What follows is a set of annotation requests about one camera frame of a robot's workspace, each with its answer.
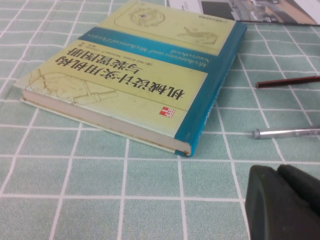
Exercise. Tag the green checked tablecloth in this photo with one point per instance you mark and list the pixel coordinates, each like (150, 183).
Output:
(100, 195)

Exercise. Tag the yellow and teal hardcover book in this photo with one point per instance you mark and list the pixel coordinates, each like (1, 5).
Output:
(150, 75)

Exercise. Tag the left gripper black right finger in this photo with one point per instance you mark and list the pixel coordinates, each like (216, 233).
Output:
(305, 185)

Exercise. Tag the brochure with office photo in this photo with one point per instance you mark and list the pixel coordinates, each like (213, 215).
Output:
(250, 11)

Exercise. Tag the dark red pencil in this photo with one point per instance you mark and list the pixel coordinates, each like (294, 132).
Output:
(287, 81)

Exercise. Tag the silver pen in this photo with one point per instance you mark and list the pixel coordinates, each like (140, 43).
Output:
(282, 133)

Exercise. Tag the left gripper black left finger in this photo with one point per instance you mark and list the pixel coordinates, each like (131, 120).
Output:
(277, 210)

